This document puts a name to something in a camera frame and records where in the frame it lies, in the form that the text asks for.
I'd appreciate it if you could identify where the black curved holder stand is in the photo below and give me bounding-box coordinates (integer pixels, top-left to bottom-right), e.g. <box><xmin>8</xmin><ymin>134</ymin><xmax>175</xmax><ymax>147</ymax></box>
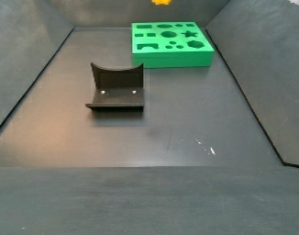
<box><xmin>86</xmin><ymin>63</ymin><xmax>144</xmax><ymax>110</ymax></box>

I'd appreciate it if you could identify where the yellow star object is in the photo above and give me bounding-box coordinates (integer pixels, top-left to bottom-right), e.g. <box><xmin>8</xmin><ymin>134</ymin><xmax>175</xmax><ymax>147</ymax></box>
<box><xmin>152</xmin><ymin>0</ymin><xmax>172</xmax><ymax>5</ymax></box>

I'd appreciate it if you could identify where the green shape sorter box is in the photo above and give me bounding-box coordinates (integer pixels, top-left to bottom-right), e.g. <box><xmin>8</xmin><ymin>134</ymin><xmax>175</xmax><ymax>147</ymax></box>
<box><xmin>131</xmin><ymin>22</ymin><xmax>215</xmax><ymax>68</ymax></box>

